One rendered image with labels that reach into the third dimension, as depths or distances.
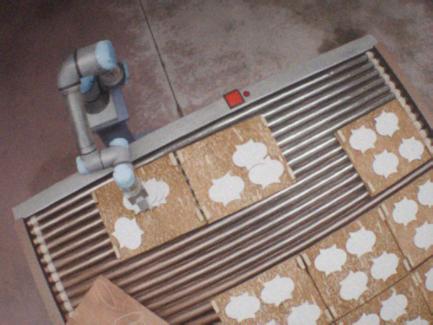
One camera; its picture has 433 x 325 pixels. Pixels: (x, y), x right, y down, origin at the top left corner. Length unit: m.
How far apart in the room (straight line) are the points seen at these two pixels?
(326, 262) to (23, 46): 3.03
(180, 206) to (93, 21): 2.21
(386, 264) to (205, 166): 0.92
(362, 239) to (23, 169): 2.40
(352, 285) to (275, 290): 0.33
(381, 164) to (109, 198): 1.23
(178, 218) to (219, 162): 0.30
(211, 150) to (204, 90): 1.24
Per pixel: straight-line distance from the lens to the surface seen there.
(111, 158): 1.85
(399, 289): 2.10
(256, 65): 3.42
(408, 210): 2.16
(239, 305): 1.98
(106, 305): 1.96
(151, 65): 3.50
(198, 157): 2.13
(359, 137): 2.20
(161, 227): 2.06
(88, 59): 1.76
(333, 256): 2.03
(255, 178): 2.08
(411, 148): 2.26
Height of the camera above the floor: 2.92
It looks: 70 degrees down
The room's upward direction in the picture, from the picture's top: 10 degrees counter-clockwise
